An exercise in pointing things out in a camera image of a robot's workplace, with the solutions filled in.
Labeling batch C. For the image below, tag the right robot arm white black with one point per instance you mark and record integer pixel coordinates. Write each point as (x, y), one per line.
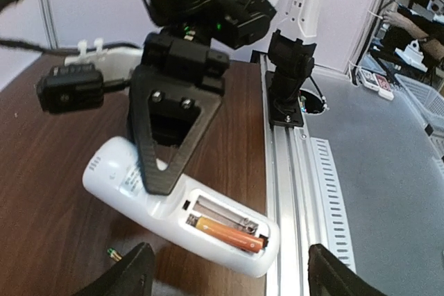
(291, 49)

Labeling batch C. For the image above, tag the white remote control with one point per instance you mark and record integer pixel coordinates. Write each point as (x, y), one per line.
(113, 176)

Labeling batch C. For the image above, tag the front aluminium rail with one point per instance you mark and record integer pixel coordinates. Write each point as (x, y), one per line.
(304, 197)

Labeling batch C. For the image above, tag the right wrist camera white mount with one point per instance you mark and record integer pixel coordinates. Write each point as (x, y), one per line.
(82, 81)

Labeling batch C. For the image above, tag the right aluminium corner post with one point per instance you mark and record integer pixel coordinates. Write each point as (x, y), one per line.
(49, 27)

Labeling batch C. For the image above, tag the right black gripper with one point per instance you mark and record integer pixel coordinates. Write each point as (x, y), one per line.
(176, 90)

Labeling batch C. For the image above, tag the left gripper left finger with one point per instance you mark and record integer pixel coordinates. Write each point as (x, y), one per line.
(132, 275)

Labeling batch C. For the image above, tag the gold green battery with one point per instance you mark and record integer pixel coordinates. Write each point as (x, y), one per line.
(113, 254)

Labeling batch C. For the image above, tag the orange battery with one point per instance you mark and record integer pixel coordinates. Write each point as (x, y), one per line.
(228, 235)

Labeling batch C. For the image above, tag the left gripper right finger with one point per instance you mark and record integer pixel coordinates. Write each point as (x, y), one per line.
(327, 275)

